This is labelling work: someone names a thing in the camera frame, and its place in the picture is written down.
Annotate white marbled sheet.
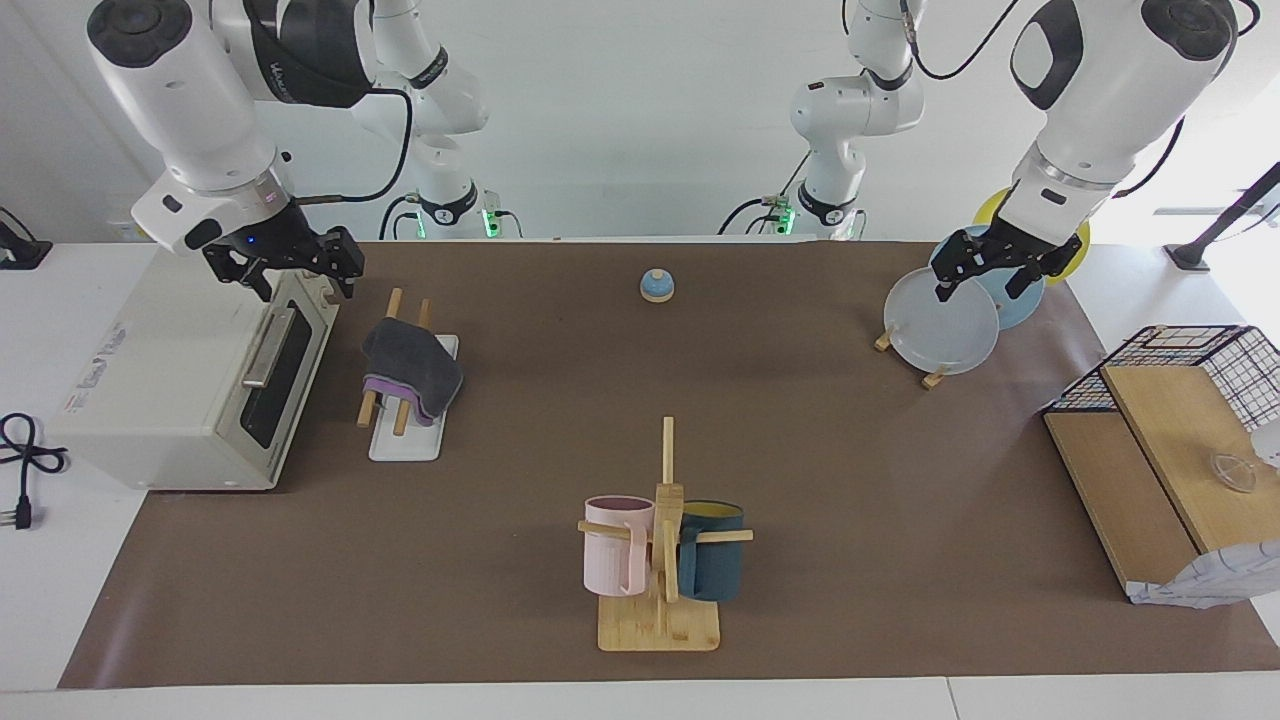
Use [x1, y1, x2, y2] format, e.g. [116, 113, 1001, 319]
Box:
[1128, 540, 1280, 609]

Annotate pink mug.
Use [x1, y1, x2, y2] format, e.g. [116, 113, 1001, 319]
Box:
[584, 496, 656, 598]

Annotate white towel rack wooden bars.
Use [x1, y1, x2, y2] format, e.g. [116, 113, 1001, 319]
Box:
[356, 288, 460, 463]

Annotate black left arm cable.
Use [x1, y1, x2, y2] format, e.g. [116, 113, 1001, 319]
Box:
[900, 0, 1261, 201]

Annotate clear glass bowl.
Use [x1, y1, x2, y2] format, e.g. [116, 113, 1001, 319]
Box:
[1208, 452, 1257, 494]

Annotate beige toaster oven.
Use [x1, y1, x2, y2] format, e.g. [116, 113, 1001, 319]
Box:
[45, 232, 341, 493]

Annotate yellow plate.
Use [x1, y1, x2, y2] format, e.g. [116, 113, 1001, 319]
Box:
[973, 185, 1091, 276]

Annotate black base cable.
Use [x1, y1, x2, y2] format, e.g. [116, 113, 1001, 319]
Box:
[718, 150, 811, 237]
[378, 193, 421, 241]

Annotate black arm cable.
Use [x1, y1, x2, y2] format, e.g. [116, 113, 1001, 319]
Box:
[290, 85, 413, 206]
[900, 0, 1261, 201]

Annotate wooden plate rack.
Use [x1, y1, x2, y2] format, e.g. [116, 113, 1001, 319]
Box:
[873, 330, 951, 391]

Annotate brown table mat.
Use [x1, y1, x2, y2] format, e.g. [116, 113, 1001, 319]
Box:
[57, 240, 1280, 691]

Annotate black desk clamp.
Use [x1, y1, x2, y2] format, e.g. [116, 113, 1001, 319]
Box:
[0, 207, 53, 271]

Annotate wooden mug tree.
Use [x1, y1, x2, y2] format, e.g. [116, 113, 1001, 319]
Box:
[577, 416, 754, 653]

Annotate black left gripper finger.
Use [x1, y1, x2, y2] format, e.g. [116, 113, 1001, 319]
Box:
[935, 245, 991, 303]
[1005, 238, 1084, 301]

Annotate black power cord with plug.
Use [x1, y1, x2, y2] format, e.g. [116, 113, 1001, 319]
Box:
[0, 412, 69, 531]

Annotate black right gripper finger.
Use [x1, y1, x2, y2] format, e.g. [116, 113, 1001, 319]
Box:
[315, 227, 364, 299]
[203, 243, 278, 303]

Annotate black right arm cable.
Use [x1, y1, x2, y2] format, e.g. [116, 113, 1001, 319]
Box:
[290, 85, 413, 206]

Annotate light blue plate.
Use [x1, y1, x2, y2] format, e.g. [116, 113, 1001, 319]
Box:
[928, 224, 1047, 331]

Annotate black wire basket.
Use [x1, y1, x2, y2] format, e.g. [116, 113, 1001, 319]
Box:
[1040, 325, 1280, 433]

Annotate dark teal mug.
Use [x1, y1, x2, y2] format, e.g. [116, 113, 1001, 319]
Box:
[678, 501, 745, 603]

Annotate purple and grey towel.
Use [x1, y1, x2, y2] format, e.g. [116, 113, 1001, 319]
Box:
[362, 317, 465, 428]

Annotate grey plate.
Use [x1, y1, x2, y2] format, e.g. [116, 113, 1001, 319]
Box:
[884, 267, 1001, 376]

